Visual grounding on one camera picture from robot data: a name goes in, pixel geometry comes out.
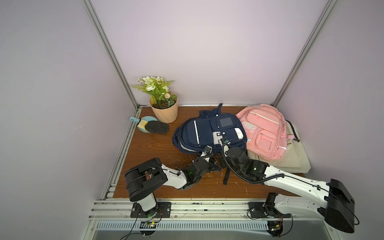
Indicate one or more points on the corner aluminium profile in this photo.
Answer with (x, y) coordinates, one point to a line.
(321, 22)
(91, 11)

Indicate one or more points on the pink backpack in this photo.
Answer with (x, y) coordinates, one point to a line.
(266, 131)

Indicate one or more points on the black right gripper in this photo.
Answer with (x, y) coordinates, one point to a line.
(229, 150)

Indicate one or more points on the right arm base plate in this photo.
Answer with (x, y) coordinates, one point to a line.
(258, 210)

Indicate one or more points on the right circuit board with cable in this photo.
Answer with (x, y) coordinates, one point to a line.
(278, 229)

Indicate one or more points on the aluminium mounting rail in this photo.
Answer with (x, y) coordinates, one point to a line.
(207, 209)

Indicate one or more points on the left corner aluminium profile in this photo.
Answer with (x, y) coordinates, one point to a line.
(91, 11)

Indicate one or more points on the right corner aluminium profile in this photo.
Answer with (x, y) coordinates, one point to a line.
(321, 22)

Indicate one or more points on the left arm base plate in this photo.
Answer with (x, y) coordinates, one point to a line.
(161, 210)

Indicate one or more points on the terracotta flower pot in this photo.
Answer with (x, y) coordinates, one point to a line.
(168, 115)

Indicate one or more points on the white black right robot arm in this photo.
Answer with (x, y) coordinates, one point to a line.
(335, 203)

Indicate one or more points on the cream canvas backpack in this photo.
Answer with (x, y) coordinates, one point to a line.
(294, 160)

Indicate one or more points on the left circuit board with cable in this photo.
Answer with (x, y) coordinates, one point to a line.
(145, 230)

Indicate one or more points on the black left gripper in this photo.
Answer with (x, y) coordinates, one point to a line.
(210, 166)

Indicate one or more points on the navy blue backpack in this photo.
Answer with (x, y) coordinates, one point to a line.
(207, 130)

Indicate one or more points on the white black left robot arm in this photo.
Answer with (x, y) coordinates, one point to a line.
(143, 180)

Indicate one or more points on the green white artificial plant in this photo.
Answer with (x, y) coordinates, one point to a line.
(158, 89)

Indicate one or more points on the black work glove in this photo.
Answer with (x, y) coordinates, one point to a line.
(157, 127)

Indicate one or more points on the yellow sponge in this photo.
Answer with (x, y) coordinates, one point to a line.
(142, 124)

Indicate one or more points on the circuit board with cable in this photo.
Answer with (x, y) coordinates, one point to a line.
(145, 230)
(278, 229)

